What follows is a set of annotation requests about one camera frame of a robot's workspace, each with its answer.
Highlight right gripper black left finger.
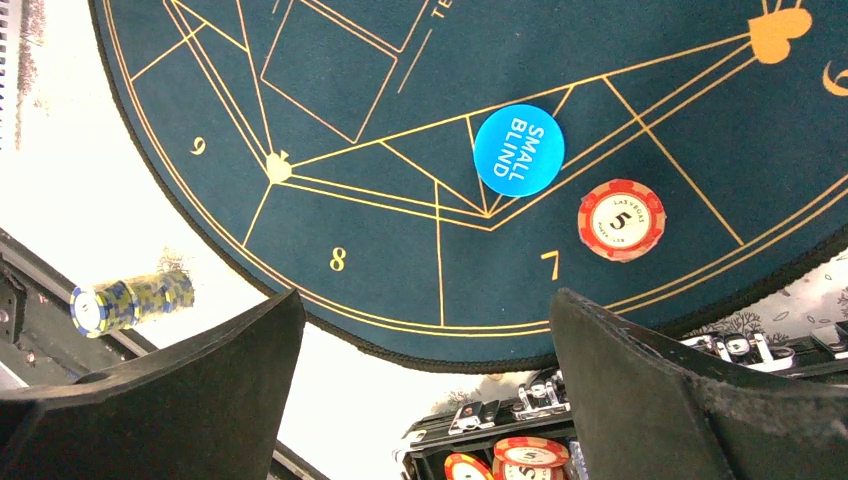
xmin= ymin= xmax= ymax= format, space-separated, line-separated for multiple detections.
xmin=1 ymin=291 xmax=306 ymax=479

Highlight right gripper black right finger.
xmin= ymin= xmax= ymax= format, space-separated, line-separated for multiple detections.
xmin=550 ymin=288 xmax=847 ymax=479

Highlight red five chip stack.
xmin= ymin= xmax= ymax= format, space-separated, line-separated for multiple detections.
xmin=577 ymin=179 xmax=667 ymax=263

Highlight blue small blind button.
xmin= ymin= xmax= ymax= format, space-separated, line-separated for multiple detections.
xmin=473 ymin=104 xmax=566 ymax=198

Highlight black poker chip case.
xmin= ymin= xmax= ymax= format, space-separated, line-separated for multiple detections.
xmin=392 ymin=312 xmax=847 ymax=479

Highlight red chip rows in case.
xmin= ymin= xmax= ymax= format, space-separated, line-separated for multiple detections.
xmin=443 ymin=436 xmax=571 ymax=480

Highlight round dark poker mat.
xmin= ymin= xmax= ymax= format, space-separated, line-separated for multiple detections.
xmin=90 ymin=1 xmax=847 ymax=373

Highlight white plastic laundry basket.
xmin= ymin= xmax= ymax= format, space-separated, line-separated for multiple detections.
xmin=1 ymin=0 xmax=24 ymax=155

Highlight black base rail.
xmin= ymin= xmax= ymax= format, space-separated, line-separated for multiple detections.
xmin=1 ymin=234 xmax=320 ymax=479

